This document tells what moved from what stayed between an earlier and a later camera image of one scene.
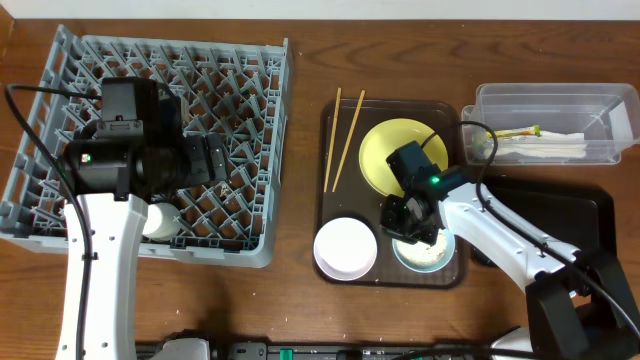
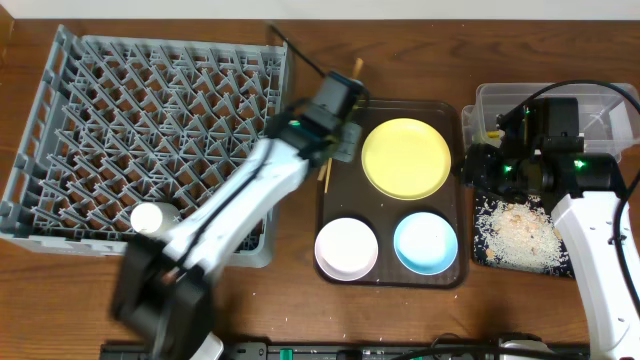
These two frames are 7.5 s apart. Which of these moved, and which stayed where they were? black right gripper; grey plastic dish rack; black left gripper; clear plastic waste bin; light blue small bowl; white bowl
Moved: black right gripper; black left gripper
Stayed: clear plastic waste bin; light blue small bowl; grey plastic dish rack; white bowl
